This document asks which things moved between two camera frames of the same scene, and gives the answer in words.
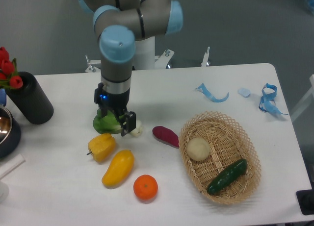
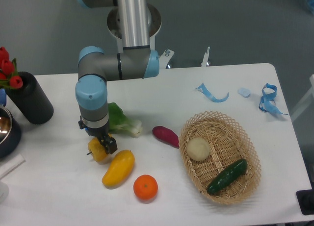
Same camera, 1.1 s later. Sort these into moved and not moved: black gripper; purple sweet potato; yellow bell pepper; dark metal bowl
Moved: black gripper
Not moved: yellow bell pepper; purple sweet potato; dark metal bowl
